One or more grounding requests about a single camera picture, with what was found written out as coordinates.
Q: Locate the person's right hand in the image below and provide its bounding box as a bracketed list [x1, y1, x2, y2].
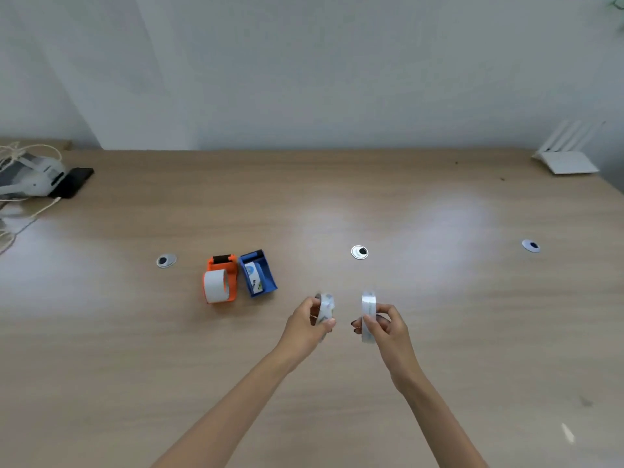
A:
[350, 303, 423, 392]

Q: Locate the white grey headset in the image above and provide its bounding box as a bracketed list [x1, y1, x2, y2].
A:
[0, 151, 67, 200]

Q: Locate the black smartphone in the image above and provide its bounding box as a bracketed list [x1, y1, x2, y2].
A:
[50, 166, 96, 200]

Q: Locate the white charging cable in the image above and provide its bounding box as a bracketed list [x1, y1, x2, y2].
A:
[0, 140, 64, 257]

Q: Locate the clear tape roll blue label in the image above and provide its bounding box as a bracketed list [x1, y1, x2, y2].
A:
[314, 292, 337, 328]

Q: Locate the narrow tape core blue print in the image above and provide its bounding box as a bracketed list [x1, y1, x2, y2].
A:
[243, 261, 266, 294]

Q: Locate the person's left hand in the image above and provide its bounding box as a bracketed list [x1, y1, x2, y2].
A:
[272, 296, 337, 372]

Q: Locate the person's right forearm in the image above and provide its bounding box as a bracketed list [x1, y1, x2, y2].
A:
[392, 367, 488, 468]

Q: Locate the white router with antennas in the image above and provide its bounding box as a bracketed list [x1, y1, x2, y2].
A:
[530, 118, 606, 177]

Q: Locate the wide cardboard tape core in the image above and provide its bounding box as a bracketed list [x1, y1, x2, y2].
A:
[203, 268, 231, 304]

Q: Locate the plain clear tape roll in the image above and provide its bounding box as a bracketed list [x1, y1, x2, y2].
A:
[360, 289, 378, 345]

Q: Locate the orange tape dispenser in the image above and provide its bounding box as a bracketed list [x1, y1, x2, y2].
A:
[202, 253, 239, 305]

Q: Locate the person's left forearm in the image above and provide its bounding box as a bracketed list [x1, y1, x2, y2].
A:
[151, 348, 296, 468]

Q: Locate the blue tape dispenser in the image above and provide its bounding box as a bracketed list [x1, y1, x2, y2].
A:
[238, 248, 279, 299]

